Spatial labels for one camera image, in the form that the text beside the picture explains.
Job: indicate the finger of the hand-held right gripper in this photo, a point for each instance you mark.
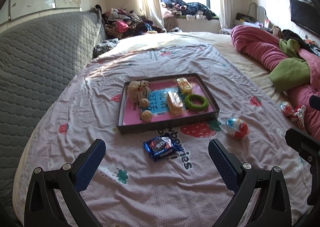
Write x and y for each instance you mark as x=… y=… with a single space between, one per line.
x=315 y=103
x=302 y=142

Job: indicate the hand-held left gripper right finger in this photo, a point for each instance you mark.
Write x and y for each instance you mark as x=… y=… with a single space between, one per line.
x=222 y=164

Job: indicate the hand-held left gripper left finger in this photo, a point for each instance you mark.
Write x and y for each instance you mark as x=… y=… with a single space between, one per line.
x=88 y=164

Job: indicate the blue cookie packet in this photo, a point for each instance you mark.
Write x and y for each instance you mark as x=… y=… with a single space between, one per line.
x=161 y=147

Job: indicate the dark grey cardboard box tray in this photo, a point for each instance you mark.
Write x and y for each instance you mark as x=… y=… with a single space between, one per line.
x=162 y=127

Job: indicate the yellow snack packet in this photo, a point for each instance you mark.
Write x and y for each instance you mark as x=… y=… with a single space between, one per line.
x=184 y=85
x=175 y=103

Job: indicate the red white patterned pouch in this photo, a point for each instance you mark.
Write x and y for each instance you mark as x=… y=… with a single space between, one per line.
x=300 y=116

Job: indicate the red white wrapped candy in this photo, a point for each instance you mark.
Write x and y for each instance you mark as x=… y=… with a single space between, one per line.
x=287 y=109

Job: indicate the red white egg toy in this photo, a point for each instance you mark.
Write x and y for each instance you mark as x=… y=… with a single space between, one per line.
x=236 y=128

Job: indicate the green blanket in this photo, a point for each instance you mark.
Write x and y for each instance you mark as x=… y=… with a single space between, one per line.
x=290 y=72

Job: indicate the strawberry printed bedsheet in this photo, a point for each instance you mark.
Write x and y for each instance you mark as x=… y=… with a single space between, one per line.
x=150 y=192

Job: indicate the dark clothes heap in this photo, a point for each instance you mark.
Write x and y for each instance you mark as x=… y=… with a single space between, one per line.
x=291 y=33

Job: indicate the small beige bun toy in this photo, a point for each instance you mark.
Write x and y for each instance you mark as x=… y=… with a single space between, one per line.
x=144 y=102
x=146 y=116

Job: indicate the pink quilt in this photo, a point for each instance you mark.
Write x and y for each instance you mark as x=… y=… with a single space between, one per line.
x=255 y=44

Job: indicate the black flat television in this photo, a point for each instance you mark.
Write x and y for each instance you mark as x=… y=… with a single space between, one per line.
x=302 y=14

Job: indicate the cluttered white desk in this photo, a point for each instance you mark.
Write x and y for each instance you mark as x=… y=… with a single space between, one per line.
x=247 y=22

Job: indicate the grey quilted headboard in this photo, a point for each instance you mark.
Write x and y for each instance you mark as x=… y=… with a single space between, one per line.
x=37 y=67

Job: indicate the dark patterned pillow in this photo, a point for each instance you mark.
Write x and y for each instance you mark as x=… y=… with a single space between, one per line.
x=105 y=46

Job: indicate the pile of mixed clothes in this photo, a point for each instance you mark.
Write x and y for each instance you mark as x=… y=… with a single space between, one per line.
x=122 y=22

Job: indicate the brown cloth bundle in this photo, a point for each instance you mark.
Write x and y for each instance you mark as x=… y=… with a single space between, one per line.
x=171 y=23

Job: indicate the clothes heap on windowsill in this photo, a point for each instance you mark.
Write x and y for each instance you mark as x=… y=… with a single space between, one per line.
x=195 y=8

